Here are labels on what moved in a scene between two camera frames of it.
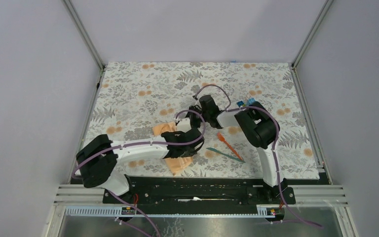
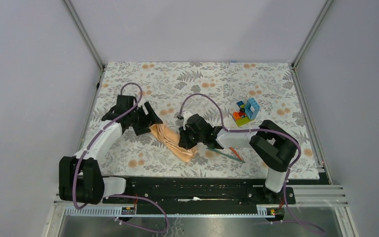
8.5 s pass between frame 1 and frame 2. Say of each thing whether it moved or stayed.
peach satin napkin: moved
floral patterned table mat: stayed
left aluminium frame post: stayed
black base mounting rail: stayed
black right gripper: moved
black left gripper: moved
